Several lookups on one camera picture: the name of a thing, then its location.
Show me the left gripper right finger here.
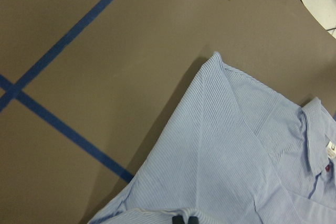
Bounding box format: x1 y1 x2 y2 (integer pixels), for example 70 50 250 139
188 216 199 224

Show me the light blue striped shirt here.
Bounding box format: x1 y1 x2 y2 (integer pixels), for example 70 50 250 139
91 52 335 223

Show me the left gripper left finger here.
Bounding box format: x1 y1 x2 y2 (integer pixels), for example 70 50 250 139
172 216 182 224

